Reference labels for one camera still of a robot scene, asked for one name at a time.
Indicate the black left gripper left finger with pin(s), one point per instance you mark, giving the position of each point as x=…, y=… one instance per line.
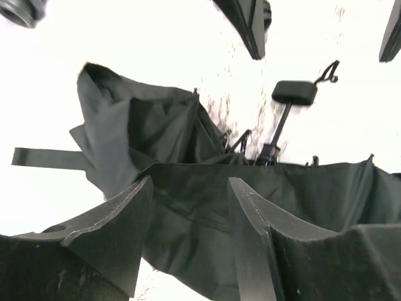
x=94, y=256

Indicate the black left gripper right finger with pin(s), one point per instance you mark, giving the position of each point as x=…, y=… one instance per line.
x=279, y=256

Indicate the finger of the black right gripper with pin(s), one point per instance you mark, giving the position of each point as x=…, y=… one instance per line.
x=251, y=19
x=390, y=46

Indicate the black folding umbrella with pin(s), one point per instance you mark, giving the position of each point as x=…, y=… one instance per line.
x=132, y=130

